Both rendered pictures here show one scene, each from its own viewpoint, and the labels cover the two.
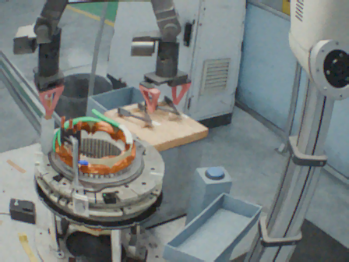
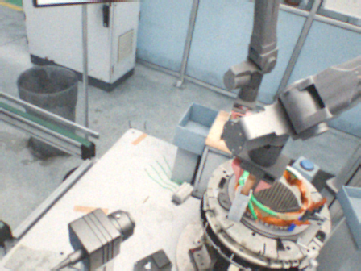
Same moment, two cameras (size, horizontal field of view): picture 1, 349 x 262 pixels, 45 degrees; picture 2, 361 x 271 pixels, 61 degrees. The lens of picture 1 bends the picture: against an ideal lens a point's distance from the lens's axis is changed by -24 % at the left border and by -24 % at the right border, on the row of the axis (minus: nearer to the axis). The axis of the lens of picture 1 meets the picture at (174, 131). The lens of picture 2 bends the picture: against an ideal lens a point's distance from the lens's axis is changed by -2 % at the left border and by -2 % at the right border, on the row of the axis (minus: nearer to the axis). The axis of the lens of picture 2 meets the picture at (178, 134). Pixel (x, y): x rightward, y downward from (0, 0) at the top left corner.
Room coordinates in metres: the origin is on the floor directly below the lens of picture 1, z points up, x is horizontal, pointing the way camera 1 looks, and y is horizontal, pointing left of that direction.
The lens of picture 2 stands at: (0.63, 0.68, 1.67)
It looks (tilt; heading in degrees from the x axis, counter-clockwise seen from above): 38 degrees down; 328
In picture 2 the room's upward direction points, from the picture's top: 12 degrees clockwise
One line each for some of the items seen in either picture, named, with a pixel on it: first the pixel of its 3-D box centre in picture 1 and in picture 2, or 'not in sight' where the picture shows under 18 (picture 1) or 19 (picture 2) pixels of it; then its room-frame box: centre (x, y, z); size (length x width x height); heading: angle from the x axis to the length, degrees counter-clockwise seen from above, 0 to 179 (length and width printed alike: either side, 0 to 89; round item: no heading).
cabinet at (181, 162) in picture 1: (148, 171); (230, 165); (1.25, 0.05, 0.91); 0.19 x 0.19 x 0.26; 45
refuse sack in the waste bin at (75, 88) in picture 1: (79, 112); (50, 101); (2.57, 0.56, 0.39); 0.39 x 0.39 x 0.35
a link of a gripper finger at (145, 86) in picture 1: (156, 94); (241, 114); (1.27, 0.06, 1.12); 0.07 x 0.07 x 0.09; 45
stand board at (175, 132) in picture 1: (154, 124); (241, 135); (1.25, 0.05, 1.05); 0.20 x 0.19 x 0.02; 45
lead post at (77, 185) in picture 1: (76, 164); (312, 230); (0.83, 0.18, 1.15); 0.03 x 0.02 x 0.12; 35
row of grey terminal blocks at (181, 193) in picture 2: not in sight; (183, 193); (1.26, 0.22, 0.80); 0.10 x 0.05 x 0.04; 116
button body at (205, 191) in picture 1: (205, 214); (292, 191); (1.08, -0.11, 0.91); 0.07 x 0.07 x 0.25; 22
